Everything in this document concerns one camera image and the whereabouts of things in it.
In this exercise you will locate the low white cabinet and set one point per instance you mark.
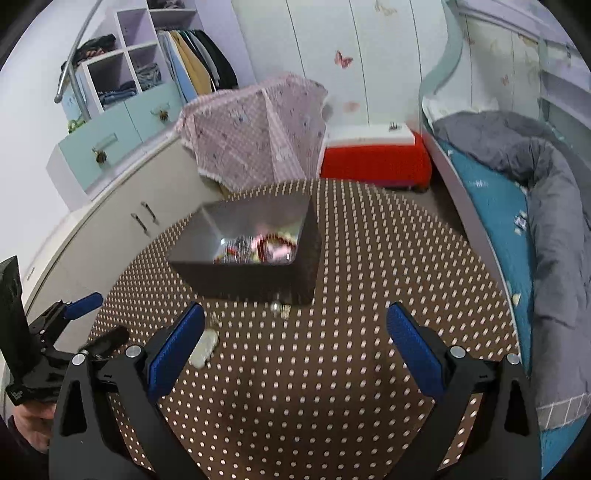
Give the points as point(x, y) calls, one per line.
point(106, 235)

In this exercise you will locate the white butterfly sticker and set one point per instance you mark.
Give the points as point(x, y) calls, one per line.
point(384, 5)

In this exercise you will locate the pinecone drawer knob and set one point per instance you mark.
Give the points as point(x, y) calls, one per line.
point(100, 158)
point(162, 115)

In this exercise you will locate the folded grey jeans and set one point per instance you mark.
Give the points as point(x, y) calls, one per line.
point(148, 76)

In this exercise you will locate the green plant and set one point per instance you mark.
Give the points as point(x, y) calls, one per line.
point(76, 124)

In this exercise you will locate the pile of dark clothes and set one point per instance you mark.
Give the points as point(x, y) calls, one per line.
point(94, 48)

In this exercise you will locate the dark rectangular box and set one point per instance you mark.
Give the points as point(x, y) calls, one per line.
point(258, 249)

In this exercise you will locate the teal bed sheet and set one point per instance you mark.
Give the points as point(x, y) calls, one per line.
point(489, 198)

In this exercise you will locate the grey metal handrail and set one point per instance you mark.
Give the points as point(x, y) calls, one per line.
point(76, 55)

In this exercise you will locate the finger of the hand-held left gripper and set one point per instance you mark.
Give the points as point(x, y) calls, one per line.
point(83, 301)
point(110, 339)

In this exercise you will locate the person's left hand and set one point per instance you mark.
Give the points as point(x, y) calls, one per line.
point(30, 422)

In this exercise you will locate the grey duvet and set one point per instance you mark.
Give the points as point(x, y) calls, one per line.
point(549, 207)

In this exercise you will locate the small silver candy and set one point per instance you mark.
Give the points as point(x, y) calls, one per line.
point(280, 309)

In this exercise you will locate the pink checkered bear cloth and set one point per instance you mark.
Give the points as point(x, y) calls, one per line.
point(249, 134)

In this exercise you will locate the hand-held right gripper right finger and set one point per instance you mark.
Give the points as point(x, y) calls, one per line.
point(415, 344)

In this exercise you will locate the polka dot round table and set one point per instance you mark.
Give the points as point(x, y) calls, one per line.
point(323, 369)

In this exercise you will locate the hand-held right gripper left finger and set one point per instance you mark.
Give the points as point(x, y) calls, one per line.
point(178, 341)

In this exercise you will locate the hanging clothes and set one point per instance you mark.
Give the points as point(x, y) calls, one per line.
point(198, 60)

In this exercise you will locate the red storage box white lid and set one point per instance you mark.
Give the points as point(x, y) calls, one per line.
point(374, 157)

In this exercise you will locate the pink butterfly sticker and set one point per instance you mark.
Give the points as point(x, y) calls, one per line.
point(343, 60)

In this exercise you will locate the light blue bunk bed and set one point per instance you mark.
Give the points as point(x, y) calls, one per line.
point(498, 55)

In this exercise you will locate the white wardrobe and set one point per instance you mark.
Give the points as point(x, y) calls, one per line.
point(360, 60)

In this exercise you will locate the folded blue jeans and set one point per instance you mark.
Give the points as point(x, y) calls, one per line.
point(117, 94)

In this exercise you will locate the stepped shelf cabinet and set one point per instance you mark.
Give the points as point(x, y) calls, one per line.
point(134, 106)

